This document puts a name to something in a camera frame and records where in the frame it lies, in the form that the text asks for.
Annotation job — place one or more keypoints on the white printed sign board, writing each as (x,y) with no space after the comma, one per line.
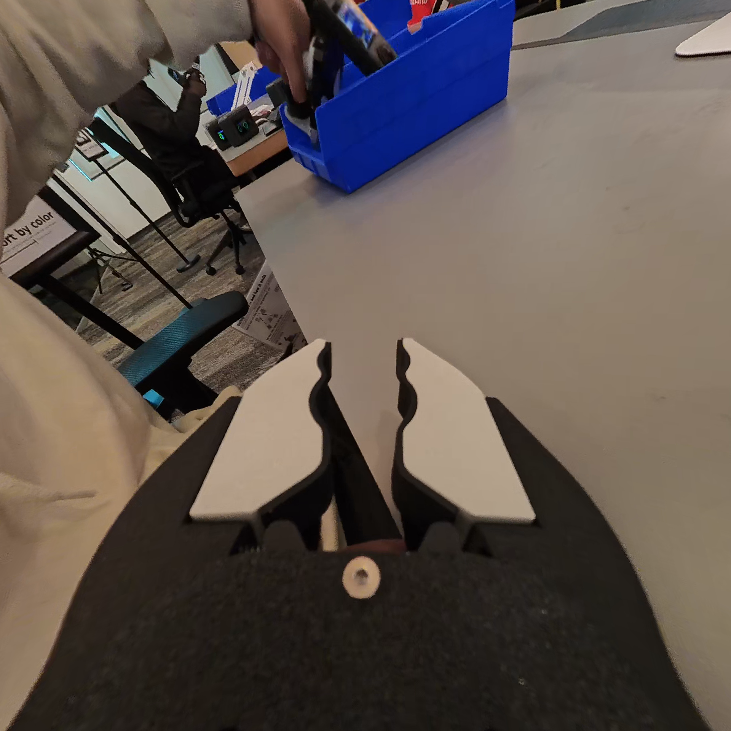
(34,228)

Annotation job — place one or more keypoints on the blue plastic bin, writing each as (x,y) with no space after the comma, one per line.
(220,103)
(411,103)

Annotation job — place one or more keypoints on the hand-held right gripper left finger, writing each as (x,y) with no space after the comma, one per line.
(268,451)

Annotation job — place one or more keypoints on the black white printed marker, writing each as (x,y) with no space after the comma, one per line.
(91,149)

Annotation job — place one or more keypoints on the white metal stand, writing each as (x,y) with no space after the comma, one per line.
(708,40)

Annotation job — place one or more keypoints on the person's cream sweatshirt torso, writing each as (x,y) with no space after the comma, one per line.
(57,428)

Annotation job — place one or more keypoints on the black tripod stand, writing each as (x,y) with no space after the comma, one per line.
(188,264)

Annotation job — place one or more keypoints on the laminated paper sign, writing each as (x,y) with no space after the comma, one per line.
(268,320)

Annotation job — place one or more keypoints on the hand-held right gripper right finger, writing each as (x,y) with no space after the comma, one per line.
(460,451)

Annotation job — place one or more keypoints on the white metal bracket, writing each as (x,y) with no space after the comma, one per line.
(244,85)

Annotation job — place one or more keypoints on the person's left forearm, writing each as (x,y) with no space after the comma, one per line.
(85,45)

